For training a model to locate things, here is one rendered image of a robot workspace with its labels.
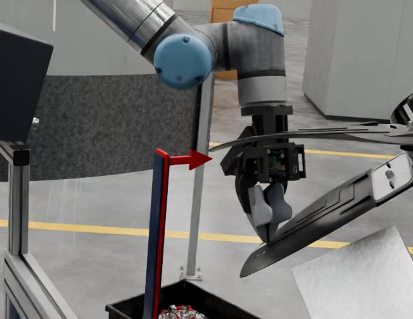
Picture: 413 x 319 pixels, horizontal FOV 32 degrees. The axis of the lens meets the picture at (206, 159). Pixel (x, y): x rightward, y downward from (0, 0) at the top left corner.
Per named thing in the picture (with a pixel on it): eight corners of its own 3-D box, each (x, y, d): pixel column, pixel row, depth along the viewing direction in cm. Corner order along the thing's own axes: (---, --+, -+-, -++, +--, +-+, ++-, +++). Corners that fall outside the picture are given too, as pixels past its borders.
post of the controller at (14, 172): (28, 254, 128) (30, 148, 123) (11, 256, 127) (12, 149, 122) (23, 247, 131) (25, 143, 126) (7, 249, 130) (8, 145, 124)
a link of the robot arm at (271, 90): (228, 81, 112) (271, 81, 116) (230, 111, 112) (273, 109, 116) (254, 76, 105) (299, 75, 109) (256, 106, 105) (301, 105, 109)
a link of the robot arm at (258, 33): (229, 14, 115) (282, 9, 114) (234, 82, 115) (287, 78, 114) (225, 4, 107) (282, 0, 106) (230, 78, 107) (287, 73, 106)
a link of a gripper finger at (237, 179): (242, 214, 109) (238, 157, 109) (236, 214, 111) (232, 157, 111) (267, 211, 112) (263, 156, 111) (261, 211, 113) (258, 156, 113)
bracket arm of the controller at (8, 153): (30, 166, 124) (30, 149, 123) (12, 166, 123) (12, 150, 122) (-3, 133, 144) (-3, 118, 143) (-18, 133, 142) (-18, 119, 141)
